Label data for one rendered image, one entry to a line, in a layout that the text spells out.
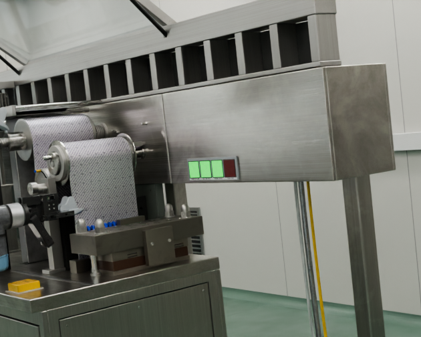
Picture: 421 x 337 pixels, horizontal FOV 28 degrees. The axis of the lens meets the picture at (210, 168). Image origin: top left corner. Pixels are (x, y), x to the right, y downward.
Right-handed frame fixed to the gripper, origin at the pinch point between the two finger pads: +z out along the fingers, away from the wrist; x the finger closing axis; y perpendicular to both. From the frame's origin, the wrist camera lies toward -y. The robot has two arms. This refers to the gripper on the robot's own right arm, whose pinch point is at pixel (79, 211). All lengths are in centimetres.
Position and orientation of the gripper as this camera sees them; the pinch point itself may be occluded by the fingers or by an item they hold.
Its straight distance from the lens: 270.8
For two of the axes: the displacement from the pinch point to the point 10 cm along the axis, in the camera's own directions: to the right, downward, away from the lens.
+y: -1.1, -9.9, -0.5
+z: 7.9, -1.2, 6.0
